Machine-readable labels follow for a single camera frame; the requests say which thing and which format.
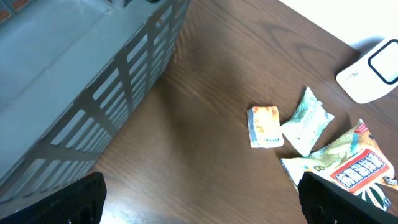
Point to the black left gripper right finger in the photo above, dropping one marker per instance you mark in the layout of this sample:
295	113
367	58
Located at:
325	203

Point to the yellow snack bag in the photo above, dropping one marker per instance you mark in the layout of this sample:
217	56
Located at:
353	162

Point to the grey plastic mesh basket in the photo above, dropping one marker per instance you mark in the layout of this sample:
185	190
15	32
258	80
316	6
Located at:
72	72

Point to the teal snack pack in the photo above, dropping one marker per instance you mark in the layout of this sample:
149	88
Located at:
306	124

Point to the small green round-logo box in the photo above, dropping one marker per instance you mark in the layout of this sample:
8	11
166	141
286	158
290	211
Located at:
374	195

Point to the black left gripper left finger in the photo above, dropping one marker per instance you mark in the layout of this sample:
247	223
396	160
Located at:
79	202

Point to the small orange packet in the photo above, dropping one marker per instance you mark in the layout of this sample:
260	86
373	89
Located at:
264	127

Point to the white barcode scanner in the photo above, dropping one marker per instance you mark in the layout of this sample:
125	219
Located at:
373	76

